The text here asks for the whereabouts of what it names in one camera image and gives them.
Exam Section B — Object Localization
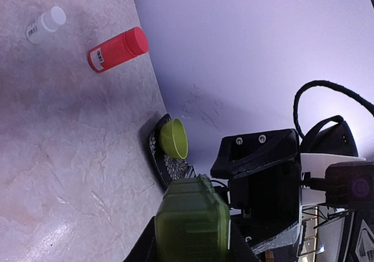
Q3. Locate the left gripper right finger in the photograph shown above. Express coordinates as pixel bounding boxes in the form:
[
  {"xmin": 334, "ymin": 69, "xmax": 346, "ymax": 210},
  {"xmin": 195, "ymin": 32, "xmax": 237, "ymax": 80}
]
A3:
[{"xmin": 228, "ymin": 219, "xmax": 261, "ymax": 262}]

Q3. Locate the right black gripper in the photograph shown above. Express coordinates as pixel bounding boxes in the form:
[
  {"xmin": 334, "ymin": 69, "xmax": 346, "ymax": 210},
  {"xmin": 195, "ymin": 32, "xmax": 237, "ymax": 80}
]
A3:
[{"xmin": 210, "ymin": 129, "xmax": 301, "ymax": 242}]

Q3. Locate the lime green bowl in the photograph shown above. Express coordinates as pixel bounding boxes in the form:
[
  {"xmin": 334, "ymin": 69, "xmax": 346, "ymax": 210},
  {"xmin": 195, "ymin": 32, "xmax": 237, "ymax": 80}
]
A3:
[{"xmin": 159, "ymin": 119, "xmax": 188, "ymax": 160}]

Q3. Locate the red pill bottle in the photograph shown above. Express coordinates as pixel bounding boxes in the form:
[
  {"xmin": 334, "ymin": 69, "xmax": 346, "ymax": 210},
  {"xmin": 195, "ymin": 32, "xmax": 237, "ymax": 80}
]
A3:
[{"xmin": 88, "ymin": 27, "xmax": 149, "ymax": 73}]

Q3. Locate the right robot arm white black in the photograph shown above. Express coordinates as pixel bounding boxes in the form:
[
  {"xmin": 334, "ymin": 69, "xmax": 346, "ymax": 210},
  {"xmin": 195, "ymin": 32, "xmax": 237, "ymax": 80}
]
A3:
[{"xmin": 210, "ymin": 116, "xmax": 373, "ymax": 261}]

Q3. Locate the white pill bottle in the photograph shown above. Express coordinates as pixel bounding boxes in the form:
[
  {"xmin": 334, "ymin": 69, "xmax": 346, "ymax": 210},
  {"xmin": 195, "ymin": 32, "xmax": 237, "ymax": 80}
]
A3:
[{"xmin": 25, "ymin": 6, "xmax": 67, "ymax": 44}]

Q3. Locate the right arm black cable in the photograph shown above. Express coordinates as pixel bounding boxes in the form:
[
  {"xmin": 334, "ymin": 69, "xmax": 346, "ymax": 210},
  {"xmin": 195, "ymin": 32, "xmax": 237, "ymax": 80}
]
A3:
[{"xmin": 293, "ymin": 80, "xmax": 374, "ymax": 142}]

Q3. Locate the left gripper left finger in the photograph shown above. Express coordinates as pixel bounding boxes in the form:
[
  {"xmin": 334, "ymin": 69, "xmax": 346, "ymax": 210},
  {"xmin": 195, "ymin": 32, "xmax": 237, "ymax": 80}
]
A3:
[{"xmin": 123, "ymin": 216, "xmax": 157, "ymax": 262}]

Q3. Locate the green weekly pill organizer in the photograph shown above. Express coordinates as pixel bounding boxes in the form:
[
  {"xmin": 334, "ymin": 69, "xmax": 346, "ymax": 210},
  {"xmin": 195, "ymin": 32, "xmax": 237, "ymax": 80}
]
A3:
[{"xmin": 155, "ymin": 175, "xmax": 230, "ymax": 261}]

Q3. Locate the black floral square plate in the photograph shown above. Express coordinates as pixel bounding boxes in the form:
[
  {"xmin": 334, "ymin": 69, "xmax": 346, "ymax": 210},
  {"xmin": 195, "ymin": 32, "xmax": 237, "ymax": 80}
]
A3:
[{"xmin": 147, "ymin": 113, "xmax": 189, "ymax": 190}]

